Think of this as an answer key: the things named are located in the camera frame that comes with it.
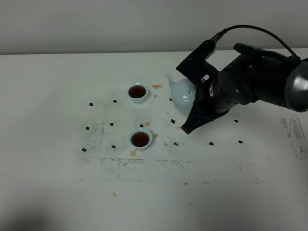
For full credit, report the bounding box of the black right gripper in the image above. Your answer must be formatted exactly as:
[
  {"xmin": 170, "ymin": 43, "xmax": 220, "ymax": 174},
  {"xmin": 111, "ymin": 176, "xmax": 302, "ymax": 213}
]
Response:
[{"xmin": 176, "ymin": 40, "xmax": 287, "ymax": 134}]

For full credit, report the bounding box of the light blue porcelain teapot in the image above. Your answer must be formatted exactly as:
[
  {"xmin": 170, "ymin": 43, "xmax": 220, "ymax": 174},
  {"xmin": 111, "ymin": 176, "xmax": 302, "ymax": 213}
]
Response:
[{"xmin": 165, "ymin": 72, "xmax": 196, "ymax": 114}]

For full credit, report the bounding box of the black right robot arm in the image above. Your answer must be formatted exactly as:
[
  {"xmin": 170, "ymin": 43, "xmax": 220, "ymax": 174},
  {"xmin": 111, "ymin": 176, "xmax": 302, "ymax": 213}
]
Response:
[{"xmin": 176, "ymin": 40, "xmax": 308, "ymax": 134}]

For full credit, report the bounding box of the near light blue teacup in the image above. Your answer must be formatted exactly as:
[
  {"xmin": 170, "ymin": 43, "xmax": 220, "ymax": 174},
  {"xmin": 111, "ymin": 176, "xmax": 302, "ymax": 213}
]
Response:
[{"xmin": 129, "ymin": 128, "xmax": 153, "ymax": 151}]

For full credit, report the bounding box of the light blue teacup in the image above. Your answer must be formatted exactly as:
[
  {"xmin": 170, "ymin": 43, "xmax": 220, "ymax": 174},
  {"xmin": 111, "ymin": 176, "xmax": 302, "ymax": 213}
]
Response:
[
  {"xmin": 127, "ymin": 83, "xmax": 148, "ymax": 104},
  {"xmin": 129, "ymin": 128, "xmax": 153, "ymax": 151}
]

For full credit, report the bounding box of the far light blue teacup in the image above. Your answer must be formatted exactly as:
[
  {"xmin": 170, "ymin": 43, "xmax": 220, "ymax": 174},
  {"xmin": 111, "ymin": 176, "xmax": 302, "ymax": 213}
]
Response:
[{"xmin": 127, "ymin": 83, "xmax": 148, "ymax": 104}]

